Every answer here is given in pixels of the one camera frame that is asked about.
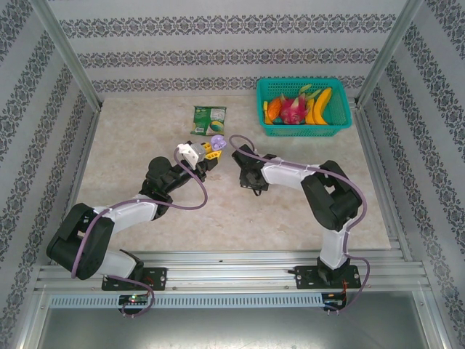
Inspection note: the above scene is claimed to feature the aluminium frame post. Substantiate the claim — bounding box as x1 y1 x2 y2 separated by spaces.
354 0 426 106
28 0 105 110

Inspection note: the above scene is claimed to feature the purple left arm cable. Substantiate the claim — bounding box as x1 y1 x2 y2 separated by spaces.
70 148 209 318

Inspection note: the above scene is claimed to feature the aluminium mounting rail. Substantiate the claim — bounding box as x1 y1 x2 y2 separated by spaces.
34 249 428 294

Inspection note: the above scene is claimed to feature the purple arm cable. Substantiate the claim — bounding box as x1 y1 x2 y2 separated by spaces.
70 148 209 318
228 134 371 316

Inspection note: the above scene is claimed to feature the green snack bag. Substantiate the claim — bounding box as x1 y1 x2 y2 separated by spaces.
190 105 227 136

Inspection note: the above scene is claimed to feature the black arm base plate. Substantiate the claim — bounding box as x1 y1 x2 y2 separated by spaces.
101 267 168 292
294 265 360 290

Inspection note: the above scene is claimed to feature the small yellow banana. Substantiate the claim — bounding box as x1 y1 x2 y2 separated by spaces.
304 98 317 125

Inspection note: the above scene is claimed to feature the pink dragon fruit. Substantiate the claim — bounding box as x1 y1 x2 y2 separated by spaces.
278 84 323 125

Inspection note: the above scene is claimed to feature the grey metal panel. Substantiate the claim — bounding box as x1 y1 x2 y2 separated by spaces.
21 290 448 349

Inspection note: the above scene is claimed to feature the slotted grey cable duct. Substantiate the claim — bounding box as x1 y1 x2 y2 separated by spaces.
49 293 324 309

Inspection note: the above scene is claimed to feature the small controller board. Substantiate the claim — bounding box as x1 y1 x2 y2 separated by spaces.
118 294 150 306
323 292 348 307

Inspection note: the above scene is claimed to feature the orange mango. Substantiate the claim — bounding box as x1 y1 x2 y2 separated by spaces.
267 97 283 119

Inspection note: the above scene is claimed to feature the large yellow banana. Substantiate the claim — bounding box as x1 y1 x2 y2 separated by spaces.
312 87 334 126

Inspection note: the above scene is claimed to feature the aluminium side rail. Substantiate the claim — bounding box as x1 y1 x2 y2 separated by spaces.
49 107 105 265
354 103 413 262

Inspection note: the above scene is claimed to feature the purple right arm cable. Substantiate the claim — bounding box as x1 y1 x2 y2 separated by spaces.
228 134 371 316

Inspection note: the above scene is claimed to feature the teal plastic basket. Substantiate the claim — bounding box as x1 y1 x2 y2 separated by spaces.
256 77 353 138

